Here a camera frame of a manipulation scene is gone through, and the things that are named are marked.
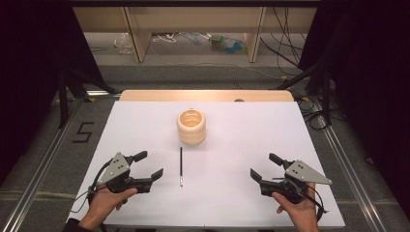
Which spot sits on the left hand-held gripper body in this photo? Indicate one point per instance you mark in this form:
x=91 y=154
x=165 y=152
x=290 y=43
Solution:
x=114 y=169

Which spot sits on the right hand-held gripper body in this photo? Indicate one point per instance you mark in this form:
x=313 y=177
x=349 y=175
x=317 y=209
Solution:
x=303 y=174

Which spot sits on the black pen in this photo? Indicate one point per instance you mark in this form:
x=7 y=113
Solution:
x=181 y=164

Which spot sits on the cream ribbed pen holder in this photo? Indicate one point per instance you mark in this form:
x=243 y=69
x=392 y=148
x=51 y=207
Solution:
x=191 y=135

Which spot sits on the person's left hand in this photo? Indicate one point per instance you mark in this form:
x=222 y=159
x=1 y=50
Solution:
x=103 y=203

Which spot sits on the person's right hand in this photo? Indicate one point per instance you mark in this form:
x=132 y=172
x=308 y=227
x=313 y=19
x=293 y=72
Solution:
x=303 y=214

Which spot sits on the white table sheet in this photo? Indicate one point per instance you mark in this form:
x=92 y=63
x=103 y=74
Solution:
x=225 y=145

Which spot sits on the black stand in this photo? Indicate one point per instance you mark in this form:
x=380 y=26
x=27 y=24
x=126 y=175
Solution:
x=326 y=96
x=64 y=96

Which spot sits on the wooden shelf unit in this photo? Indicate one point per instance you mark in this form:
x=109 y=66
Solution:
x=138 y=45

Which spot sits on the clear plastic bag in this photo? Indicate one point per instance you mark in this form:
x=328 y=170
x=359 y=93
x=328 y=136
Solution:
x=123 y=43

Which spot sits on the black curtain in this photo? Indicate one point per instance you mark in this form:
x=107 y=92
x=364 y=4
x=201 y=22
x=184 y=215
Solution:
x=32 y=64
x=370 y=80

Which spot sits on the colourful plastic bottles bag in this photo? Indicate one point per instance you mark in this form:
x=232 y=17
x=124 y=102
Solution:
x=227 y=44

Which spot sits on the metal floor rail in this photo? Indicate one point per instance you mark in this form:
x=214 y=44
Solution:
x=35 y=187
x=351 y=180

